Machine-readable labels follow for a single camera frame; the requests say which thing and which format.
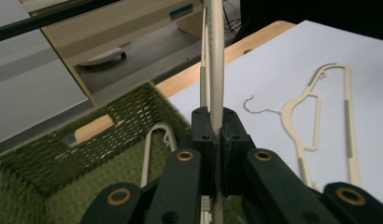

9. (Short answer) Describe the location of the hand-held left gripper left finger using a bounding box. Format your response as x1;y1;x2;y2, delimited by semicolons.
191;105;219;197

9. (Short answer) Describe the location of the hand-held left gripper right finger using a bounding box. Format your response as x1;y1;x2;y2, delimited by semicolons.
220;106;257;198

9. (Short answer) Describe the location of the beige clothes hanger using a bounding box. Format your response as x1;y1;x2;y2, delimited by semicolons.
139;121;178;189
199;0;226;224
243;63;362;190

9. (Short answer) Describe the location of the green woven basket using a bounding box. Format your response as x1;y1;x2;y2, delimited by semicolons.
0;81;247;224

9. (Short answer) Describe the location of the grey wheeled base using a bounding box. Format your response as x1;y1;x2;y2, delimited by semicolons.
78;47;128;67

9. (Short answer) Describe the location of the light wooden cabinet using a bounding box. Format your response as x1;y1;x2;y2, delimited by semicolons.
20;0;240;105

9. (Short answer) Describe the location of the black curtain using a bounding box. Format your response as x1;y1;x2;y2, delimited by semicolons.
239;0;383;43

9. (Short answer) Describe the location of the white cabinet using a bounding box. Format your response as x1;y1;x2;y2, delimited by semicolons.
0;0;90;147

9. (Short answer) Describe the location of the black metal crossbar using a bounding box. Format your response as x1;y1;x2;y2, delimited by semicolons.
0;0;119;45

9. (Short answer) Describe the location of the bundle of black cables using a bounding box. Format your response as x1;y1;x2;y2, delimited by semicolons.
223;0;244;36

